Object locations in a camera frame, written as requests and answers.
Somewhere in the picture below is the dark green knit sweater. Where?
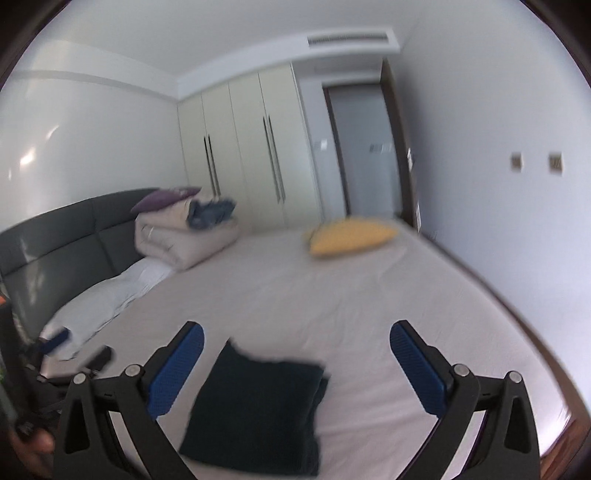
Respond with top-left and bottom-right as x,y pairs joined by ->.
179,340 -> 329,477

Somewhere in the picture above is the cream wardrobe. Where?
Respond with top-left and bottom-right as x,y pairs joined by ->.
177,64 -> 322,232

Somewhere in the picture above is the beige folded duvet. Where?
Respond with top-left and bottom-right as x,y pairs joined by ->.
134,194 -> 240,271

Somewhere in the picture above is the bed with white sheet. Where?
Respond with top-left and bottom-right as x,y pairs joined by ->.
44,225 -> 569,479

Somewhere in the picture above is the purple pillow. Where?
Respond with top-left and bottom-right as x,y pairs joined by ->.
130,186 -> 201,214

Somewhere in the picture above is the white pillow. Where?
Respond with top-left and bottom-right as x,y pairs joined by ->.
40,258 -> 176,361

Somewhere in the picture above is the blue grey garment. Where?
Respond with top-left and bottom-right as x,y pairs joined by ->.
186,199 -> 236,230

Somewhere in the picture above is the wall socket plate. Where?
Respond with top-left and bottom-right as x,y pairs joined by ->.
548,152 -> 564,175

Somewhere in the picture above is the dark grey headboard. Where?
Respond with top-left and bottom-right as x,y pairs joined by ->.
1,188 -> 154,341

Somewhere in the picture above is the wall switch plate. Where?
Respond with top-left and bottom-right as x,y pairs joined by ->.
510,152 -> 524,172

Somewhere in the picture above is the air conditioner vent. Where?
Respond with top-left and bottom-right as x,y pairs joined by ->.
307,31 -> 389,47

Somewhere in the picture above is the yellow pillow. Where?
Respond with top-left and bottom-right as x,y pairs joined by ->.
304,217 -> 399,258

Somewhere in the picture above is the person's left hand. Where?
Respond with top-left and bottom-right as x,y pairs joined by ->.
8,429 -> 55,479

